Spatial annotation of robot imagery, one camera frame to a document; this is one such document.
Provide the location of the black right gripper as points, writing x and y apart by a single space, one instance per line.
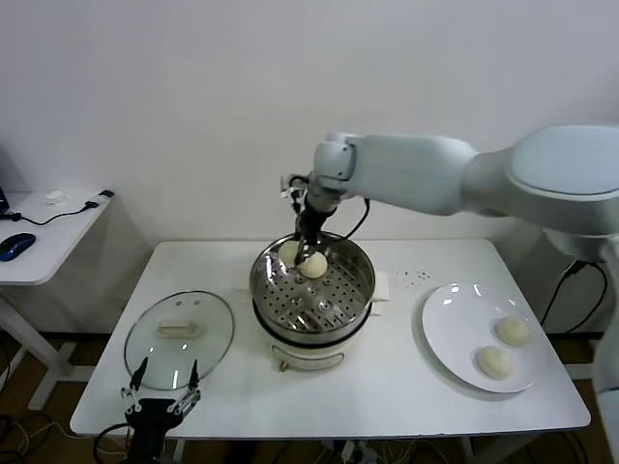
312 224

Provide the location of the cream electric cooker base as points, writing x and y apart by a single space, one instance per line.
309 355

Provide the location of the black laptop computer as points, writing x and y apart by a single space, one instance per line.
3 193

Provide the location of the white round plate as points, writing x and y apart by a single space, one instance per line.
459 314

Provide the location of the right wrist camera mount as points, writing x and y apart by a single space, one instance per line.
292 191

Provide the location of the small white crumpled object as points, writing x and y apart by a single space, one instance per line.
56 197

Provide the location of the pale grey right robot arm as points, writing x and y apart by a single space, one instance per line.
411 169

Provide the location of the white side desk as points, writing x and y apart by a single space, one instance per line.
53 241

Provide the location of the blue computer mouse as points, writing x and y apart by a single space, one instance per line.
17 245

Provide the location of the white power strip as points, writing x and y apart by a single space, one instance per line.
360 454

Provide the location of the white steamed baozi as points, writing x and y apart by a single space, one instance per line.
511 331
494 362
313 268
289 252

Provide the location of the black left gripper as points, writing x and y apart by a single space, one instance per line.
152 415

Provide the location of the stainless steel steamer basket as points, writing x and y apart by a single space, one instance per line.
271 290

